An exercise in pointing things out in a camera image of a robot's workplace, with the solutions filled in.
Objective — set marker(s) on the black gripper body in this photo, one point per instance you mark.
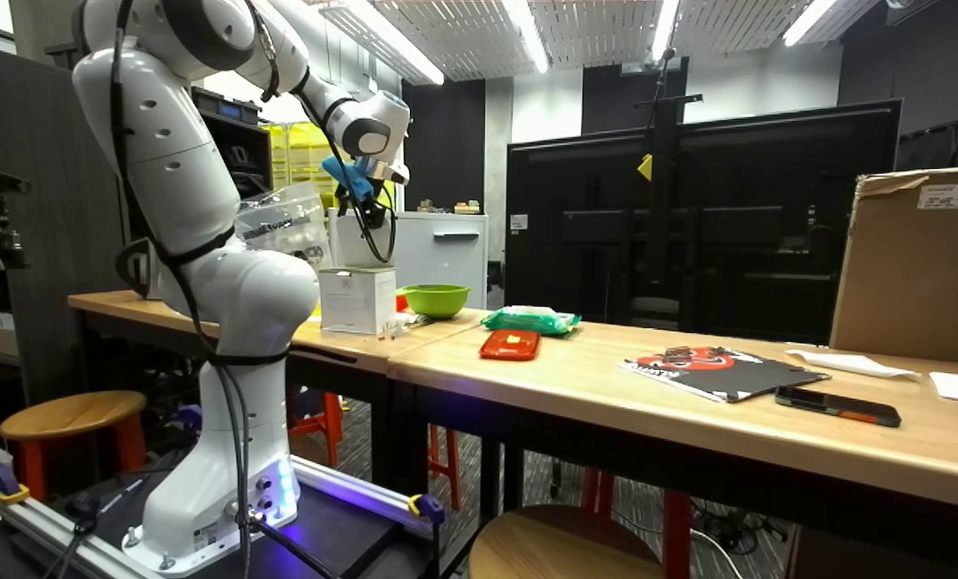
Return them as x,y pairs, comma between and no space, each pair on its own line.
369,211

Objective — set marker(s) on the white cardboard box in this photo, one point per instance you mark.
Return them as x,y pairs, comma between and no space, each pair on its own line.
359,303

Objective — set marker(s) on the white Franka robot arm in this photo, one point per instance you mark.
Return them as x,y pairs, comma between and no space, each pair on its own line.
179,161

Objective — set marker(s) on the aluminium robot base platform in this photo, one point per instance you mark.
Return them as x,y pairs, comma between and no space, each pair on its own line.
327,524

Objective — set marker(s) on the brown cardboard box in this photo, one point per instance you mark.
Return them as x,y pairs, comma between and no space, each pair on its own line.
917,269

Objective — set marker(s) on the grey metal cabinet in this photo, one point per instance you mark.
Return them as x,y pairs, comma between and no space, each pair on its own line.
449,252

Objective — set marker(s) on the green plastic bowl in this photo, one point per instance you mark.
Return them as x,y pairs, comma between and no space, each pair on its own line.
434,301

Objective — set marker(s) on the printed clear plastic bag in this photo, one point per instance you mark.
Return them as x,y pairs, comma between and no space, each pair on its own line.
280,224

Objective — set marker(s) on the yellow storage bins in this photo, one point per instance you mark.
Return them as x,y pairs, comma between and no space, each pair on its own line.
300,157

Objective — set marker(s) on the flat red case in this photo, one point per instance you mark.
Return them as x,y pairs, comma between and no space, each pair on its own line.
510,345

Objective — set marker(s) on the green wipes packet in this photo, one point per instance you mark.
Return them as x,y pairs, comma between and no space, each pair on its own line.
531,320

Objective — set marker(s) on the yellow triangular tag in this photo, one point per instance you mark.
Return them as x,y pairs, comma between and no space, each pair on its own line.
644,169

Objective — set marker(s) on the dark storage shelf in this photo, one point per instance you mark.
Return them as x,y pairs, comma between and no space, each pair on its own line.
31,212

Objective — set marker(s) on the round wooden stool red legs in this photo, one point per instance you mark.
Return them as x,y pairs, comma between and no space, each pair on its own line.
72,414
564,544

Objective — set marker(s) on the red and black magazine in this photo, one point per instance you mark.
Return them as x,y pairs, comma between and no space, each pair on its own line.
725,375

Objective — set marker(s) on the black smartphone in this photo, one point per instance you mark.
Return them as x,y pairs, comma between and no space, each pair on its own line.
835,406

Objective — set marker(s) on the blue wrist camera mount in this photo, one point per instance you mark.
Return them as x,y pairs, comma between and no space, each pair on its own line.
347,177

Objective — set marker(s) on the red metal stool frame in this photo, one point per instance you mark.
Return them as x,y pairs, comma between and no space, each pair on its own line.
336,421
434,460
675,533

